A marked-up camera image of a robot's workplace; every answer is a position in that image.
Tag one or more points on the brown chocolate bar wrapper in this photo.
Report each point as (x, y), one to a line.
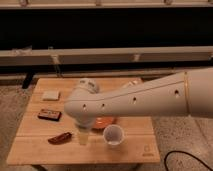
(62, 138)

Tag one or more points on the white bottle lying down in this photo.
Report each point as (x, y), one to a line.
(130, 83)

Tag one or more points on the white plastic cup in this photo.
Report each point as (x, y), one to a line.
(113, 135)

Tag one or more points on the long grey bench rail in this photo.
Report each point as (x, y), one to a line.
(28, 61)

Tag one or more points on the dark rectangular box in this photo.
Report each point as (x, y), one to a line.
(49, 115)

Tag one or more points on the orange bowl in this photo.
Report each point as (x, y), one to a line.
(102, 122)

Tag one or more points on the translucent cylindrical end tool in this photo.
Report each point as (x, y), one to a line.
(83, 135)

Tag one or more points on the white sponge block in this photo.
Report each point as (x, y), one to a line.
(51, 95)

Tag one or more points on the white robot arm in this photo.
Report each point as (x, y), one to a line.
(187, 93)

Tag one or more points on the wooden table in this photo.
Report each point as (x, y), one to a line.
(31, 146)

